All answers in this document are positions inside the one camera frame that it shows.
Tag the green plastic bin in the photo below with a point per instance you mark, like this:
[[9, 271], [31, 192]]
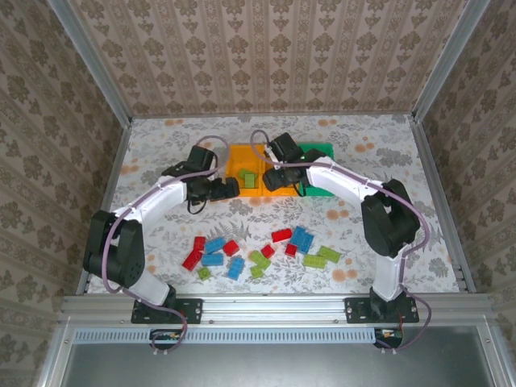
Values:
[[320, 192]]

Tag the long red lego brick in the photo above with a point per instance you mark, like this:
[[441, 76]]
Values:
[[281, 235]]

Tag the large blue lego brick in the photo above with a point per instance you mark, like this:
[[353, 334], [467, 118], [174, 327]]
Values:
[[301, 238]]

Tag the small red lego brick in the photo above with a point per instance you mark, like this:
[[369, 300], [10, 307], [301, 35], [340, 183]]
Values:
[[291, 249]]

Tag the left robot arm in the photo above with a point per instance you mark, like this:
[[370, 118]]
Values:
[[157, 197]]

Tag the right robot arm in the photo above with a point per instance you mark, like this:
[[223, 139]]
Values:
[[342, 181]]

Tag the floral patterned table cover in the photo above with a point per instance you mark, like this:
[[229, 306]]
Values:
[[354, 133]]

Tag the small green lego brick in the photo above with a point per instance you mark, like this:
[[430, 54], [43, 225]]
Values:
[[204, 273], [256, 271]]

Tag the grey metal panel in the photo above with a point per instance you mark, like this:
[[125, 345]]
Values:
[[262, 367]]

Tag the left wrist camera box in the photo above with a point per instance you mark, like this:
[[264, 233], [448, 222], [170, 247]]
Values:
[[200, 157]]

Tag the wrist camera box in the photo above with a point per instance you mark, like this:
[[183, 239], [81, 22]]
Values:
[[286, 147], [200, 157]]

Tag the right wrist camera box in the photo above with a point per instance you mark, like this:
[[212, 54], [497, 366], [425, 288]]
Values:
[[286, 147]]

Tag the thin aluminium rail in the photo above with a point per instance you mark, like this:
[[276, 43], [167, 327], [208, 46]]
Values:
[[274, 116]]

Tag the aluminium side rail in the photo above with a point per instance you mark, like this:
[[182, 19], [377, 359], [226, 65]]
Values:
[[440, 201], [111, 181]]

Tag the wide aluminium extrusion rail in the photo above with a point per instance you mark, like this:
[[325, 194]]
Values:
[[274, 308]]

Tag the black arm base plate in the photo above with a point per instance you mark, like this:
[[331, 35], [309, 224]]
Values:
[[356, 310], [189, 310]]

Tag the aluminium frame post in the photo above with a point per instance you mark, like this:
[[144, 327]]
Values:
[[92, 60], [448, 60]]

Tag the aluminium corner frame bar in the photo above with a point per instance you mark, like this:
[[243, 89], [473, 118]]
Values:
[[496, 354], [54, 354]]

